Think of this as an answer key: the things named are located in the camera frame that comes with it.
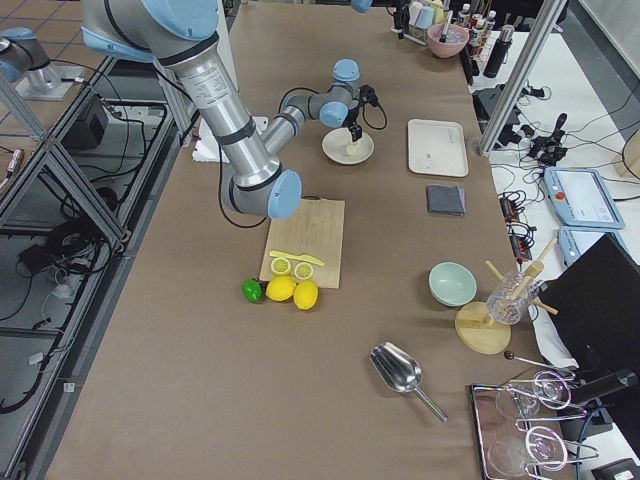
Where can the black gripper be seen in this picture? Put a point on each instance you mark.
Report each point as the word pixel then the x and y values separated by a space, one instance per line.
pixel 354 120

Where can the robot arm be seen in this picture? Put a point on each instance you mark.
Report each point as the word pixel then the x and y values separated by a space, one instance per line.
pixel 363 6
pixel 183 36

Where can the cream rabbit print tray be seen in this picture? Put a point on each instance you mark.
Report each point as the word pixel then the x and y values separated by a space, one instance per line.
pixel 436 148

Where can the mirror tray with glasses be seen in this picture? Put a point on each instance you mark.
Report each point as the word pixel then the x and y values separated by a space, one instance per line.
pixel 517 427

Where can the cream round plate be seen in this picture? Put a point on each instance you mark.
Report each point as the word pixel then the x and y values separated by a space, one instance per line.
pixel 334 142

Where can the bamboo cutting board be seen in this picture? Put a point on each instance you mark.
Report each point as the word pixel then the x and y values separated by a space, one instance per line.
pixel 315 229

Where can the white cup rack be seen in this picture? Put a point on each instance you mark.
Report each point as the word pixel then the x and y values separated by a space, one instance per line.
pixel 414 34

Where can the grey folded cloth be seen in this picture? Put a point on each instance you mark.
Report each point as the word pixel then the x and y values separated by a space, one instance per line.
pixel 445 199

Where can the pink bowl of ice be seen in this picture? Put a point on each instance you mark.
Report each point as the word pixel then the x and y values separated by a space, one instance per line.
pixel 456 39

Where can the blue cup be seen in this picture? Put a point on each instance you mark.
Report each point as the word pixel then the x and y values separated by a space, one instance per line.
pixel 425 17

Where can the yellow plastic knife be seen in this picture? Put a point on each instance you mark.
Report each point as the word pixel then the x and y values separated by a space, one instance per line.
pixel 302 257

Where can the upper lemon slice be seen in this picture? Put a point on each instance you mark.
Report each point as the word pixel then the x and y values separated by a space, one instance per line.
pixel 303 271

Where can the lemon slice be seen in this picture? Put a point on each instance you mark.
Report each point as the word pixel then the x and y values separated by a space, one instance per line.
pixel 303 271
pixel 280 266

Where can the black thermos bottle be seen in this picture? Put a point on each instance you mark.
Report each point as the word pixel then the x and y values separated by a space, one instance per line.
pixel 499 51

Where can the lower lemon slice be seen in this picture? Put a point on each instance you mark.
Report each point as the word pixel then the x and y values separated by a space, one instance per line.
pixel 280 266

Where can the upper whole lemon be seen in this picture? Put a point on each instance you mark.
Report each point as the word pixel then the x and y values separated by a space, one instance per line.
pixel 306 295

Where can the whole lemon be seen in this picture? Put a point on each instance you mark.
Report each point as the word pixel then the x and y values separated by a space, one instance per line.
pixel 281 288
pixel 306 295

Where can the lower whole lemon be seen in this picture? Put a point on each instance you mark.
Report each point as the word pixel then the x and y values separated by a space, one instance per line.
pixel 281 288

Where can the pale green bowl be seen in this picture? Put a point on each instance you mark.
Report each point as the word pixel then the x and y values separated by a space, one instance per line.
pixel 452 284

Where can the green lime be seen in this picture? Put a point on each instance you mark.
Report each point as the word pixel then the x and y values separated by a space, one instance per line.
pixel 253 290

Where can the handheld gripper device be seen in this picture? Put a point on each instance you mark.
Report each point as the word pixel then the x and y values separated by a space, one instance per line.
pixel 548 150

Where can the clear glass on stand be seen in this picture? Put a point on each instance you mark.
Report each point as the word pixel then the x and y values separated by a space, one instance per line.
pixel 511 299

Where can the wooden mug tree stand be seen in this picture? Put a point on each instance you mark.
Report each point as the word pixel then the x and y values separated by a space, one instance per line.
pixel 485 327

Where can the metal ice scoop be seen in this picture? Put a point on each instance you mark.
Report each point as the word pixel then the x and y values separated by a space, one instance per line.
pixel 402 374

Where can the black monitor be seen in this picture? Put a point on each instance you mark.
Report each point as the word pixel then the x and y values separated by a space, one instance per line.
pixel 597 298

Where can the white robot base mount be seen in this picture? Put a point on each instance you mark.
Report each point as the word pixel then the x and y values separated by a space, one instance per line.
pixel 214 90

